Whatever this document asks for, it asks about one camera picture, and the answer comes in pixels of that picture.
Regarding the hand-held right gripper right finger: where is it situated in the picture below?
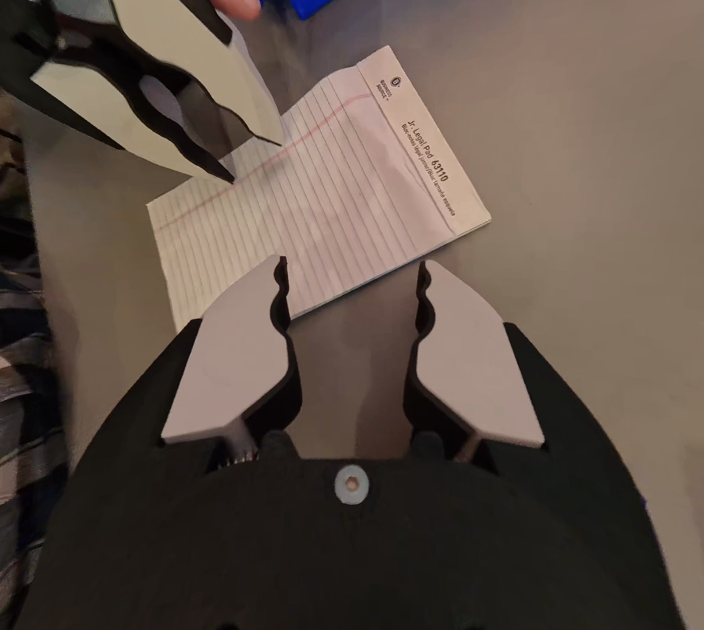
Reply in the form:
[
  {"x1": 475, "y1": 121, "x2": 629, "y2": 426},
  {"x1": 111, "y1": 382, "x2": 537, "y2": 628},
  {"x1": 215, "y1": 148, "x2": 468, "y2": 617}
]
[{"x1": 403, "y1": 260, "x2": 546, "y2": 463}]

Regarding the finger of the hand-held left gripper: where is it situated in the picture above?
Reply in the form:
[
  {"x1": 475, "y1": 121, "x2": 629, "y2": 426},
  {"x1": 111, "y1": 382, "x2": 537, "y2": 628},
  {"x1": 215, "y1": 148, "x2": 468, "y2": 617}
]
[
  {"x1": 104, "y1": 0, "x2": 287, "y2": 148},
  {"x1": 30, "y1": 44, "x2": 236, "y2": 185}
]

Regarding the grey desk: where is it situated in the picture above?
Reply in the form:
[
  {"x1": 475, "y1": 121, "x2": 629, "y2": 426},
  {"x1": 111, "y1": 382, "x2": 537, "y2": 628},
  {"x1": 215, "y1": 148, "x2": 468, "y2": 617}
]
[{"x1": 0, "y1": 0, "x2": 704, "y2": 630}]

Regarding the plaid shirt person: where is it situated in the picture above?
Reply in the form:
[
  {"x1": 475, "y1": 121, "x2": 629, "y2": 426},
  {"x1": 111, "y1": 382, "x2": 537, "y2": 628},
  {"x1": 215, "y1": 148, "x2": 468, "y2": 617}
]
[{"x1": 0, "y1": 129, "x2": 71, "y2": 630}]

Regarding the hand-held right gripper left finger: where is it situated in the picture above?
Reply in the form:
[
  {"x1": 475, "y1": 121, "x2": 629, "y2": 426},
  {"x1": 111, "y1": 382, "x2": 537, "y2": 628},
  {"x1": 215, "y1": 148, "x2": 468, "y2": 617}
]
[{"x1": 161, "y1": 255, "x2": 303, "y2": 461}]

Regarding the white lined legal pad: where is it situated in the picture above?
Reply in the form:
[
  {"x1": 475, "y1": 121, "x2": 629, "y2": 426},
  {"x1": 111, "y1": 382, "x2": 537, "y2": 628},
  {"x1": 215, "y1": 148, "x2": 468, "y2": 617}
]
[{"x1": 146, "y1": 45, "x2": 492, "y2": 334}]

